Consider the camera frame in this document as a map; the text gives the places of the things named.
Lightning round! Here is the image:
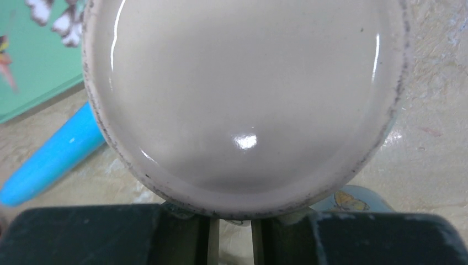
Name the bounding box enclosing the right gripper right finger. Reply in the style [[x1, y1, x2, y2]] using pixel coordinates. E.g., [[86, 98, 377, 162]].
[[252, 212, 467, 264]]

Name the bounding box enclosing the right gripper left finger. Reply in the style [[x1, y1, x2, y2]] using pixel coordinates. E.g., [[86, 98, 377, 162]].
[[1, 203, 211, 264]]

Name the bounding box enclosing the light blue butterfly mug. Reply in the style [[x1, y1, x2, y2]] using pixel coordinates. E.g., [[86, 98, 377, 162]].
[[310, 185, 395, 213]]

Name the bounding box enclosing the beige floral mug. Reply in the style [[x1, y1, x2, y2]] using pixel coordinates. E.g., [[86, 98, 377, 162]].
[[82, 1, 413, 220]]

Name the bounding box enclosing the blue toy microphone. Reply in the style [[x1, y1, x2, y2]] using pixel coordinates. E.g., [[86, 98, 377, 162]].
[[1, 102, 105, 206]]

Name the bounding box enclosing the green floral bird tray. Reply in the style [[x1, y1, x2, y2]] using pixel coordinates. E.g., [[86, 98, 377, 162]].
[[1, 0, 87, 123]]

